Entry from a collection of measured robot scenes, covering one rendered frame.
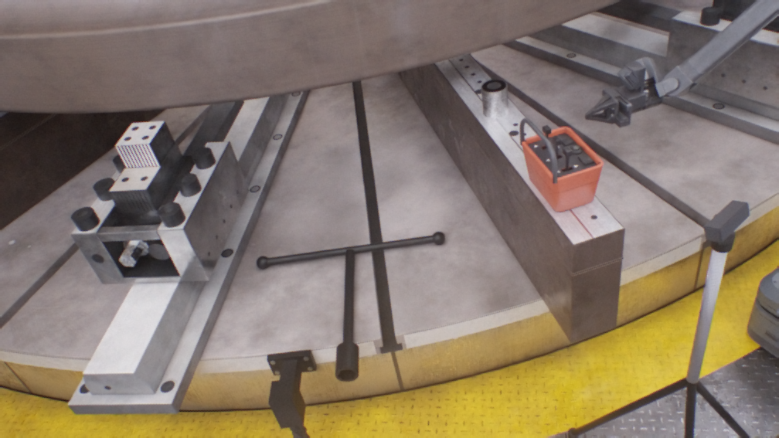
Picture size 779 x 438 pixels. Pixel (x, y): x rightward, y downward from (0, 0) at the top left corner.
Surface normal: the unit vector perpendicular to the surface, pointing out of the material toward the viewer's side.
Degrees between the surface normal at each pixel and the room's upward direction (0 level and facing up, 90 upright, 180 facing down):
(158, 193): 90
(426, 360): 90
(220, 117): 0
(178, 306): 72
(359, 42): 90
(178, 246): 90
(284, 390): 0
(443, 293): 0
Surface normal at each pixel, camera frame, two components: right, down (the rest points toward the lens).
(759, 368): -0.14, -0.75
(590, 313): 0.29, 0.59
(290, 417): 0.03, 0.65
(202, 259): 0.99, -0.04
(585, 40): -0.77, 0.23
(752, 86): -0.76, 0.50
